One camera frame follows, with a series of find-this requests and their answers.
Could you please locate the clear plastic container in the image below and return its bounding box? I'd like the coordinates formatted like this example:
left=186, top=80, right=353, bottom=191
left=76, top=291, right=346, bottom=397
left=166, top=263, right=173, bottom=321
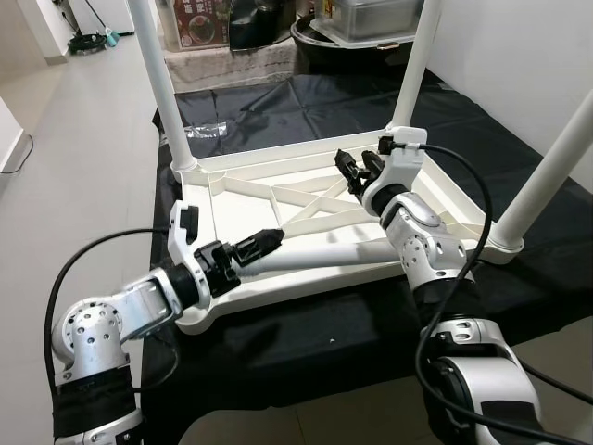
left=310, top=0, right=423, bottom=45

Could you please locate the beige stone counter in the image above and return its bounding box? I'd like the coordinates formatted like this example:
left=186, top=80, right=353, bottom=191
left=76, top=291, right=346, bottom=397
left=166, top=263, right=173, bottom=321
left=162, top=42, right=297, bottom=94

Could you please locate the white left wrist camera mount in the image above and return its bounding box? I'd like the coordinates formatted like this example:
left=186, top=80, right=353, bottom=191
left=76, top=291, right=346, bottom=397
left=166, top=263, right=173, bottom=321
left=168, top=199, right=212, bottom=284

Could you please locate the black plastic bag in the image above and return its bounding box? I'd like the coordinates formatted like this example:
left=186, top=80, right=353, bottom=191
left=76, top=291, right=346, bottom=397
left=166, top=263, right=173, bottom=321
left=227, top=0, right=297, bottom=52

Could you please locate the red food poster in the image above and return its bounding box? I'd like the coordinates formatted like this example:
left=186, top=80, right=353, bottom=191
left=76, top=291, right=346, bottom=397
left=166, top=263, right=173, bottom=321
left=176, top=0, right=228, bottom=47

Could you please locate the clear tape strip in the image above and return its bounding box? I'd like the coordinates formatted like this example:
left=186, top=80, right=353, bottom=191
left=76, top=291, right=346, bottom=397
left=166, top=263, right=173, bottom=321
left=183, top=121, right=229, bottom=138

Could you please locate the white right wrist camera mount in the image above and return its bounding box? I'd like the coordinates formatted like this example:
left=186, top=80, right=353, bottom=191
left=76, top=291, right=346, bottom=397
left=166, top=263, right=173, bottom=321
left=361, top=128, right=429, bottom=216

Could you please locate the orange lidded storage box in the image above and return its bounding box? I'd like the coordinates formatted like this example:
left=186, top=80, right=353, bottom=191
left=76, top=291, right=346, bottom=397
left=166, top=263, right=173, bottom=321
left=165, top=0, right=233, bottom=52

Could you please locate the green headed mop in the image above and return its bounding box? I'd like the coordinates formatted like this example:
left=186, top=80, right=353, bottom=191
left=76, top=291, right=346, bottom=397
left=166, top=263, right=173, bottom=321
left=79, top=0, right=121, bottom=49

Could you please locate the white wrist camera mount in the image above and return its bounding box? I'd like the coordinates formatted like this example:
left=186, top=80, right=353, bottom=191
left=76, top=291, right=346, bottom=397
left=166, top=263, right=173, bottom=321
left=361, top=128, right=429, bottom=216
left=168, top=199, right=212, bottom=284

